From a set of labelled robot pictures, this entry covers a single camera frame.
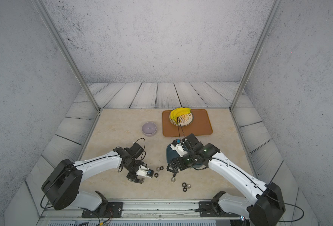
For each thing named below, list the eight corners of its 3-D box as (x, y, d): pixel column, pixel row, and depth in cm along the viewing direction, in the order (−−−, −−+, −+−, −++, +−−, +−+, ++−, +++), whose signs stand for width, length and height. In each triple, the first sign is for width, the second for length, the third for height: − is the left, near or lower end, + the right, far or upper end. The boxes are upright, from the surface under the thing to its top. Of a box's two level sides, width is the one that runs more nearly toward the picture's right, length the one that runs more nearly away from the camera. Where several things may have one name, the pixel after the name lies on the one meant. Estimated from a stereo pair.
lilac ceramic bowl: (142, 137, 104) (140, 133, 100) (144, 125, 112) (142, 120, 107) (156, 137, 104) (155, 133, 100) (157, 125, 112) (156, 120, 107)
